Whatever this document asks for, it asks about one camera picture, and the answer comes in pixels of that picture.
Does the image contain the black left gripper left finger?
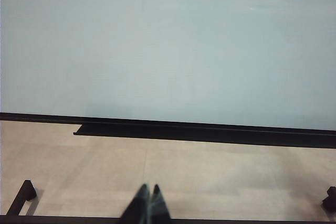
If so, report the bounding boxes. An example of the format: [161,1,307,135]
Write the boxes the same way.
[123,183,152,219]

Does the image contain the black frame foot block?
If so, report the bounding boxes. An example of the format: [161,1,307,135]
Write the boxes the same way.
[322,186,336,212]

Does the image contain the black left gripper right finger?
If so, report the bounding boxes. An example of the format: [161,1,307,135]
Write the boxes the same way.
[150,184,173,219]

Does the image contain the black table edge rail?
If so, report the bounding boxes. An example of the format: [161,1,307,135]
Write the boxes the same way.
[72,123,336,149]

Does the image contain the white whiteboard with black frame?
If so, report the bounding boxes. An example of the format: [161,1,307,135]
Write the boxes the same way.
[0,0,336,141]

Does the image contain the black metal base frame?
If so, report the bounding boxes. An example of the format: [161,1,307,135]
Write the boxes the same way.
[0,179,336,224]

